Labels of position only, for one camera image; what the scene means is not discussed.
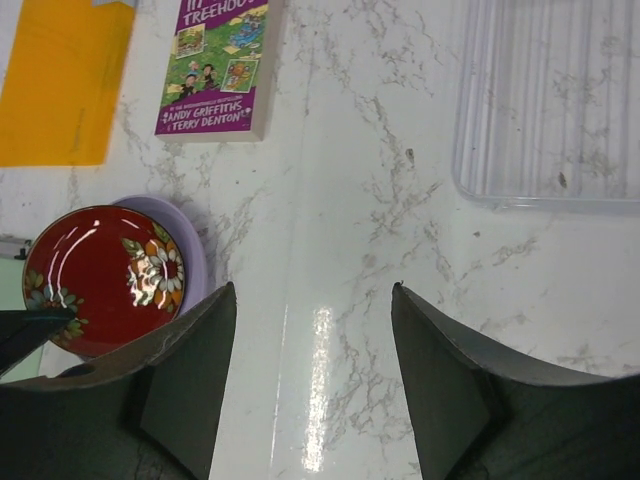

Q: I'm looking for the orange cutting mat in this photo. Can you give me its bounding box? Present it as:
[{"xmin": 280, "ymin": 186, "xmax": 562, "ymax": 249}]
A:
[{"xmin": 1, "ymin": 1, "xmax": 137, "ymax": 167}]

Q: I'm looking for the purple treehouse book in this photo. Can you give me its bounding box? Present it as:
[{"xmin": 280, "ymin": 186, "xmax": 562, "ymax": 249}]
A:
[{"xmin": 155, "ymin": 0, "xmax": 285, "ymax": 142}]

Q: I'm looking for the purple plastic plate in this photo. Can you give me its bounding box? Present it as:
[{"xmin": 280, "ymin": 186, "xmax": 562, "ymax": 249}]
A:
[{"xmin": 79, "ymin": 193, "xmax": 207, "ymax": 363}]

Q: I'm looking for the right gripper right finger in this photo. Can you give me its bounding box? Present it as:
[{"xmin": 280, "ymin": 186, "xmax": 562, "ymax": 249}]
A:
[{"xmin": 391, "ymin": 284, "xmax": 639, "ymax": 479}]

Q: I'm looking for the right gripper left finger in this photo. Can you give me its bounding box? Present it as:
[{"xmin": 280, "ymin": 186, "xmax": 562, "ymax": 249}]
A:
[{"xmin": 1, "ymin": 283, "xmax": 237, "ymax": 479}]

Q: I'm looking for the red floral plate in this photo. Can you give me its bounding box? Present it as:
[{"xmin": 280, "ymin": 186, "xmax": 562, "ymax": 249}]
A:
[{"xmin": 22, "ymin": 205, "xmax": 188, "ymax": 357}]

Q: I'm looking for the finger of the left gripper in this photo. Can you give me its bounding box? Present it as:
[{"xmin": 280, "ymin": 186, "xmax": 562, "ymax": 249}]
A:
[{"xmin": 1, "ymin": 308, "xmax": 73, "ymax": 374}]

